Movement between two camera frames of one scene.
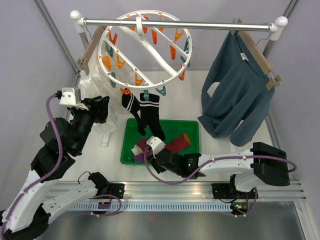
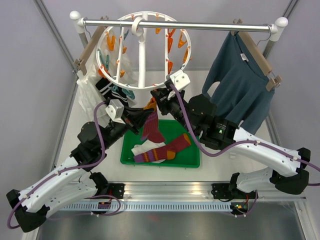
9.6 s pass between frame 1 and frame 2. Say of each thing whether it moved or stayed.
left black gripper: moved
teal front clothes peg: moved
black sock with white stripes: moved
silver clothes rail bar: stayed
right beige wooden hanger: stayed
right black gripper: moved
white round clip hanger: moved
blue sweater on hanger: stayed
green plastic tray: stayed
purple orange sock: moved
